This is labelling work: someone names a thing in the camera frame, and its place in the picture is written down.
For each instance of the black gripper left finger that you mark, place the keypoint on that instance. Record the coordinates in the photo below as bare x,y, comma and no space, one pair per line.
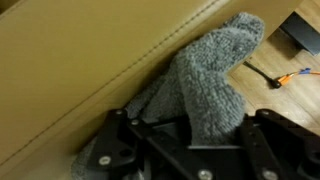
113,146

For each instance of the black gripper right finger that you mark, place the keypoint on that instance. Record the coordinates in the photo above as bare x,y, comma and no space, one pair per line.
280,146

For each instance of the grey terry cloth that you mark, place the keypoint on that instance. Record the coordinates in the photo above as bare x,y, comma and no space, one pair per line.
206,83

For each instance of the brown cardboard box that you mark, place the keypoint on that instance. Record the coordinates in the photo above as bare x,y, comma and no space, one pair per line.
66,66

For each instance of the black flat floor object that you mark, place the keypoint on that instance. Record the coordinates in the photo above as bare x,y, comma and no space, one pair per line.
303,33

